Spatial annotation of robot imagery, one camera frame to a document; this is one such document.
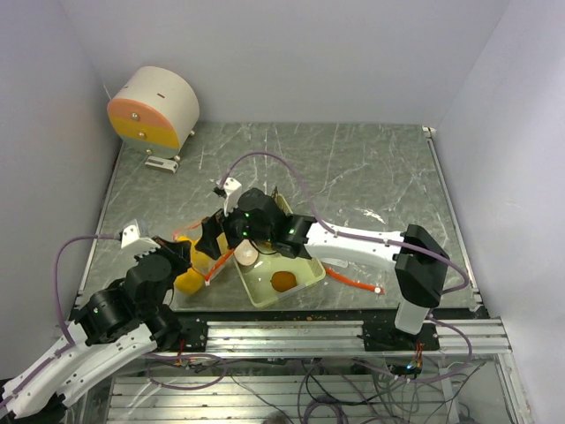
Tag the white halved mangosteen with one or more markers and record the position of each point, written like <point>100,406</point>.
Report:
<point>245,253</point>

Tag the yellow pear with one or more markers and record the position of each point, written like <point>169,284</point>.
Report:
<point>186,249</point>
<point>190,282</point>

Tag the white corner clip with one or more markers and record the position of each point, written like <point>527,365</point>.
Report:
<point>429,132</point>

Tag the brown kiwi fruit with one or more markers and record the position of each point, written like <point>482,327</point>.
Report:
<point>283,281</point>

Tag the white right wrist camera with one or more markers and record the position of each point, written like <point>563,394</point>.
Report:
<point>231,191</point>

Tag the pale cream pear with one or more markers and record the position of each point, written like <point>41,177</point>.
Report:
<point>201,262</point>

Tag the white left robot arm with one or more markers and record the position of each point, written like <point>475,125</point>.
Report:
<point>118,324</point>

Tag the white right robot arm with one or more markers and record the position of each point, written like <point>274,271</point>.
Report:
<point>418,262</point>

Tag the aluminium extrusion frame rail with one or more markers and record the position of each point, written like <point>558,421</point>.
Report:
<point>315,338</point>

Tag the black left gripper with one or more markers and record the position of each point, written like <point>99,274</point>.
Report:
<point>177,251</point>

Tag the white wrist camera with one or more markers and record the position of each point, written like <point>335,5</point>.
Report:
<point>135,240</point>
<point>231,191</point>

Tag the clear bag orange zipper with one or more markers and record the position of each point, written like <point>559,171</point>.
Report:
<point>193,231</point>

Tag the round white drawer cabinet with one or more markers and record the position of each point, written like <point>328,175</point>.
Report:
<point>154,112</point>

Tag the small white metal bracket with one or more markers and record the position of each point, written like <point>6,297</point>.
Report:
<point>161,164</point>

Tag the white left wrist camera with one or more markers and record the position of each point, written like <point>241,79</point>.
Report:
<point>135,240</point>

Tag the yellow pear top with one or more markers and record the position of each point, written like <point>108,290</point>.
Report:
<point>186,249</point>

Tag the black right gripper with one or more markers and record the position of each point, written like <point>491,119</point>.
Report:
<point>212,228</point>

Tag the pale green plastic basket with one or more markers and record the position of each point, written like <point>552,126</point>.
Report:
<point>300,278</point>

